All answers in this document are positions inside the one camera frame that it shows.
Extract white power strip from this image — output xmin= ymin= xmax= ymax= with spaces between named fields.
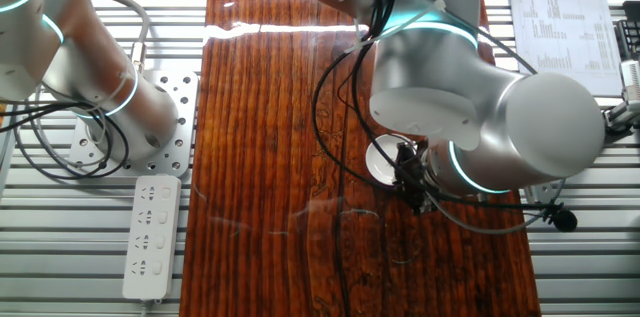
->
xmin=122 ymin=174 xmax=182 ymax=304

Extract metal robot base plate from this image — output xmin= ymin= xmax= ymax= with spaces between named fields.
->
xmin=69 ymin=69 xmax=200 ymax=178

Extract black base cable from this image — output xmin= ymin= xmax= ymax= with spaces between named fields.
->
xmin=0 ymin=98 xmax=131 ymax=181

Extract wood grain board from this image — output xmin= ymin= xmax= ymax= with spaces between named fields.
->
xmin=178 ymin=0 xmax=542 ymax=317

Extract small white ceramic plate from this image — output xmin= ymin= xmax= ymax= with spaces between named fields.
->
xmin=364 ymin=133 xmax=416 ymax=187

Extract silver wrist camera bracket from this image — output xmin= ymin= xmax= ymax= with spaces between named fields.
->
xmin=522 ymin=180 xmax=565 ymax=207

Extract black round cable connector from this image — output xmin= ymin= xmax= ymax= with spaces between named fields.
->
xmin=544 ymin=204 xmax=579 ymax=233

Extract small silver ribbed camera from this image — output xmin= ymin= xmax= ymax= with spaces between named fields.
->
xmin=619 ymin=59 xmax=640 ymax=104

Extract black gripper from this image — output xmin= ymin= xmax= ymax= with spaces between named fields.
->
xmin=394 ymin=141 xmax=441 ymax=216

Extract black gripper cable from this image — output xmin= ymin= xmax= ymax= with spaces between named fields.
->
xmin=310 ymin=0 xmax=559 ymax=211

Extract thick grey cable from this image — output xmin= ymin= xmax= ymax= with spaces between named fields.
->
xmin=82 ymin=0 xmax=151 ymax=73

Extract metal camera mount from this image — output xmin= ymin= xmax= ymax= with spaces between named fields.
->
xmin=602 ymin=100 xmax=640 ymax=137

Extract black keyboard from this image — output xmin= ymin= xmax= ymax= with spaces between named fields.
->
xmin=613 ymin=19 xmax=640 ymax=61

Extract printed paper sheet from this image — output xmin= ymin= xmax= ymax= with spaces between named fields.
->
xmin=509 ymin=0 xmax=624 ymax=98

